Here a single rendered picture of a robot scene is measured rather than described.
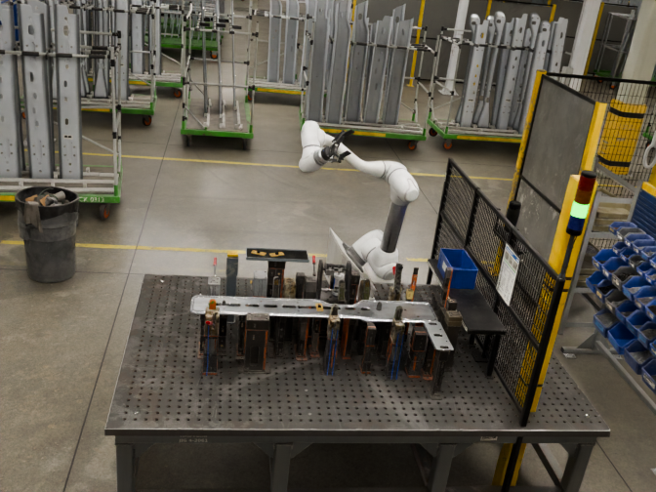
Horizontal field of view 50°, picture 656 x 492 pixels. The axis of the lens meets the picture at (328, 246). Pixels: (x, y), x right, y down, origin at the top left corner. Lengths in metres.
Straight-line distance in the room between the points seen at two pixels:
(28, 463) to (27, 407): 0.52
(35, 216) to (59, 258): 0.43
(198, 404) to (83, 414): 1.30
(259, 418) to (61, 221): 3.05
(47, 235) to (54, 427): 1.94
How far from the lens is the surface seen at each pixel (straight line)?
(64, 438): 4.64
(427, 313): 4.07
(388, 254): 4.47
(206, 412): 3.62
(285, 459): 3.71
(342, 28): 10.63
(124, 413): 3.65
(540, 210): 6.36
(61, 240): 6.18
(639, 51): 11.21
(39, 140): 7.76
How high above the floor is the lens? 2.92
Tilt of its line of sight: 24 degrees down
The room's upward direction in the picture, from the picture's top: 6 degrees clockwise
